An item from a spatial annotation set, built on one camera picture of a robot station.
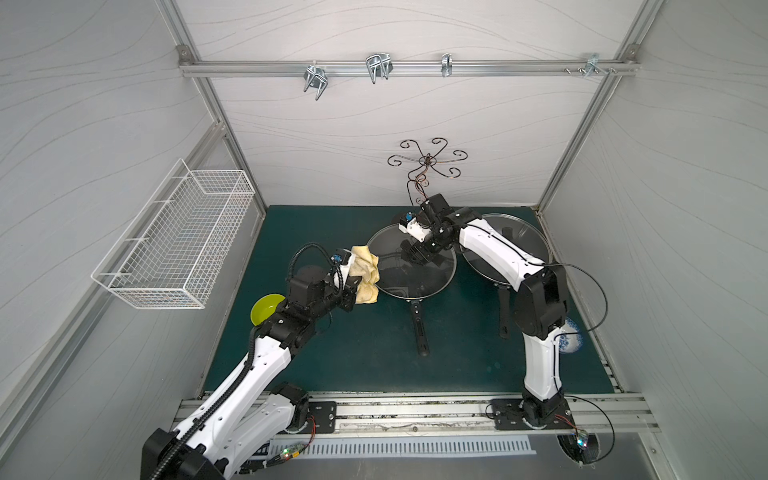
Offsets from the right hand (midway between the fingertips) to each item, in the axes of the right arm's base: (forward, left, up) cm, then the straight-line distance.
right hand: (417, 250), depth 91 cm
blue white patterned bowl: (-22, -45, -13) cm, 52 cm away
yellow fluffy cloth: (-15, +13, +13) cm, 24 cm away
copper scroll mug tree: (+21, -2, +17) cm, 28 cm away
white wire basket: (-16, +58, +18) cm, 63 cm away
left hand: (-15, +16, +7) cm, 23 cm away
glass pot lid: (-3, +4, -12) cm, 13 cm away
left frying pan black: (-17, 0, -6) cm, 18 cm away
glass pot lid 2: (+24, -41, -18) cm, 51 cm away
